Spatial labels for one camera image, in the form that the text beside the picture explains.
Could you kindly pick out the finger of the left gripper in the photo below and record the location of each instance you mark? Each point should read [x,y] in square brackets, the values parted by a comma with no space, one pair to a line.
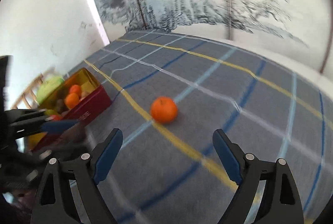
[68,151]
[55,127]

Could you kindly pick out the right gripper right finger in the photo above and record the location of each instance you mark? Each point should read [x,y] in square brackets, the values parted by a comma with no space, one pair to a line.
[280,201]

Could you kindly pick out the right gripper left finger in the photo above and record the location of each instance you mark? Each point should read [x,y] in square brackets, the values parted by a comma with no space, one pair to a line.
[54,200]

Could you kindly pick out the small orange tangerine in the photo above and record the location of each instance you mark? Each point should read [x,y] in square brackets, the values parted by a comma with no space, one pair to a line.
[71,100]

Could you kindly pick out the red tomato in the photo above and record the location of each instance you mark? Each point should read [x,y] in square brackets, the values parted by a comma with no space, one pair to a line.
[56,117]

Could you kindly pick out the green round fruit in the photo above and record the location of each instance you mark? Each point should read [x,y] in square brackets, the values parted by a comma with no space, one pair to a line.
[50,112]

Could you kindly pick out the dark passion fruit large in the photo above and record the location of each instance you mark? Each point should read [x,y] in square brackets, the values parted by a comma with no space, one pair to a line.
[60,106]

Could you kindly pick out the red gold metal tin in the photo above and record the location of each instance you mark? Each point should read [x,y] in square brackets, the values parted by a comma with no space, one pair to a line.
[89,107]

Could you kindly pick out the bamboo chair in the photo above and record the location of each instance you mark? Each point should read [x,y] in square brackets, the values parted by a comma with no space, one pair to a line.
[28,98]

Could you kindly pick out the green tissue pack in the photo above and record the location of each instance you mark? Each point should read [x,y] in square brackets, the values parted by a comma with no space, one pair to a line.
[47,87]

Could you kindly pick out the blue plaid tablecloth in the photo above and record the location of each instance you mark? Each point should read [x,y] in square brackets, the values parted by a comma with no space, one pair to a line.
[170,173]

